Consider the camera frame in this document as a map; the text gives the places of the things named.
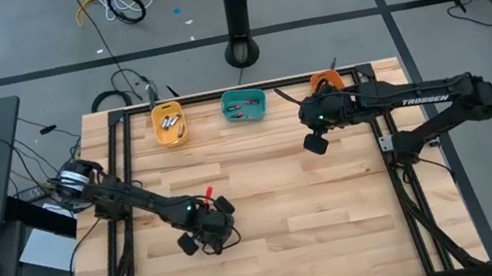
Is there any orange plastic bin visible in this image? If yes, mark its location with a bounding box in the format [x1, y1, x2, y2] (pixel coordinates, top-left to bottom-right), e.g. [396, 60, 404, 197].
[308, 67, 347, 96]

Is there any teal plastic bin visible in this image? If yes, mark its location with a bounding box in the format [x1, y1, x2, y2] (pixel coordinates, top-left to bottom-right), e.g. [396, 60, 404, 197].
[218, 83, 271, 128]

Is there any yellow plastic bin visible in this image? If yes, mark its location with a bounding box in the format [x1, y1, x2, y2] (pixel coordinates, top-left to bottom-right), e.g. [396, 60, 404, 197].
[148, 98, 191, 152]

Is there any black stand pole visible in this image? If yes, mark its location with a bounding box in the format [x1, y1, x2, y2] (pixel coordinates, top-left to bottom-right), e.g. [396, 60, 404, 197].
[214, 0, 264, 72]

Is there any grey flat sheet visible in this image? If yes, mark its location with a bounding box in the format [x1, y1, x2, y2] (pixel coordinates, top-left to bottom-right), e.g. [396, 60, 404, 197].
[13, 220, 87, 276]

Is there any black rectangular slab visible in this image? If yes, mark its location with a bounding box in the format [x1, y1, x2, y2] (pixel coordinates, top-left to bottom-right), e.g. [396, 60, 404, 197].
[2, 185, 82, 250]

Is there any red cable tie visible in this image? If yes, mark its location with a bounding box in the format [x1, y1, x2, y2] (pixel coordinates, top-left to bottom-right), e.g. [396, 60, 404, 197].
[201, 185, 217, 205]

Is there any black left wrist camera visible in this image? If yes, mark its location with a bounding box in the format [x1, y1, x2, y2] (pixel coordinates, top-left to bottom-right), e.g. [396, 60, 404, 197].
[175, 230, 202, 259]

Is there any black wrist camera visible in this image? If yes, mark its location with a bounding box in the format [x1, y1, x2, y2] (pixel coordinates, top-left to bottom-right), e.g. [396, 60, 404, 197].
[300, 130, 332, 159]
[175, 230, 202, 259]

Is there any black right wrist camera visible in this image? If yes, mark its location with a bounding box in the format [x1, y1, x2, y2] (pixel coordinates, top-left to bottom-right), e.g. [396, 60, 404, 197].
[300, 130, 332, 159]

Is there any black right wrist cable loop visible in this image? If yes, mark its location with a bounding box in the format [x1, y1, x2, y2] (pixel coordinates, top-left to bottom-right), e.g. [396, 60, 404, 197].
[272, 81, 306, 112]

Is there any black aluminium table frame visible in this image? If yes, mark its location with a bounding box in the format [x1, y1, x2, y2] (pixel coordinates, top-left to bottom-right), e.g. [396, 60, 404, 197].
[33, 46, 492, 276]

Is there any thick black cable coil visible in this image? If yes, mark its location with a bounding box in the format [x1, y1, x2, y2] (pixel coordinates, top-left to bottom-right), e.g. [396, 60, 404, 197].
[88, 85, 135, 114]

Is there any black coiled cable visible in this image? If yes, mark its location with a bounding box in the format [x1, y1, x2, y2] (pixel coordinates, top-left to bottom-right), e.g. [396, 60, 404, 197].
[106, 0, 149, 30]

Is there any long black floor cable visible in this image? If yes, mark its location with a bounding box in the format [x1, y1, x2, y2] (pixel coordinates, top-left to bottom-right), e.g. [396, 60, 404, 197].
[68, 0, 151, 96]

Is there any yellow cable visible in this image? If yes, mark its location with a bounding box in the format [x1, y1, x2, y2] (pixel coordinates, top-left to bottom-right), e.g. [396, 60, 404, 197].
[71, 0, 105, 30]

